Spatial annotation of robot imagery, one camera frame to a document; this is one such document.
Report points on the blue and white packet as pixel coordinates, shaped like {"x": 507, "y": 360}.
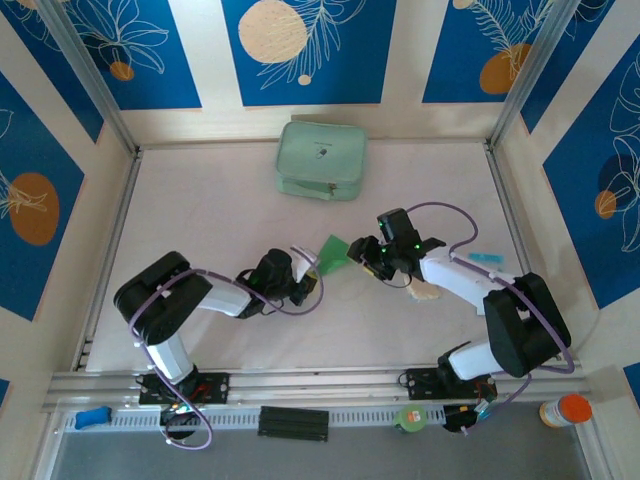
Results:
{"x": 487, "y": 258}

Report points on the grey metal tray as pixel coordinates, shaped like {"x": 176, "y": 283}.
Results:
{"x": 350, "y": 460}

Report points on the long aluminium base rail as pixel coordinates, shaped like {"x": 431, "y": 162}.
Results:
{"x": 320, "y": 382}

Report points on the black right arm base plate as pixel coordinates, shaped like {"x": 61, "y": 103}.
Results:
{"x": 422, "y": 382}

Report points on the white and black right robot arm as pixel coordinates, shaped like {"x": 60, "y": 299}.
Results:
{"x": 470, "y": 362}

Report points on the green tape roll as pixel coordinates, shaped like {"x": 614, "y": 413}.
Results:
{"x": 410, "y": 419}

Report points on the orange-capped bottle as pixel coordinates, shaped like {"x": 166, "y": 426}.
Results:
{"x": 567, "y": 411}

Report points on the small circuit board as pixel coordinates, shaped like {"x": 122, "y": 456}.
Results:
{"x": 484, "y": 407}
{"x": 180, "y": 409}

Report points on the green paper sheet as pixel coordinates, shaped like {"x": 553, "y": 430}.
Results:
{"x": 332, "y": 255}

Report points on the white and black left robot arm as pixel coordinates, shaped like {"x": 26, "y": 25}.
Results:
{"x": 170, "y": 357}

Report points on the aluminium frame post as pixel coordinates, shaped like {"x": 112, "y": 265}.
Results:
{"x": 85, "y": 70}
{"x": 530, "y": 70}

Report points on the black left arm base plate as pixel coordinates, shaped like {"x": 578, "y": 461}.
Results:
{"x": 215, "y": 387}

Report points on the mint green zip pouch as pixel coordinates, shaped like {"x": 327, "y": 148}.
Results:
{"x": 320, "y": 155}

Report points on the aluminium side rail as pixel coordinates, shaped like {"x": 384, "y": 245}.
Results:
{"x": 522, "y": 250}
{"x": 114, "y": 250}

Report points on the black ribbed block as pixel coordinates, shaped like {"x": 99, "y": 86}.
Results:
{"x": 293, "y": 424}

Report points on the blue bone-shaped toy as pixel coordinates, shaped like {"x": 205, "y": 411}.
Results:
{"x": 92, "y": 419}

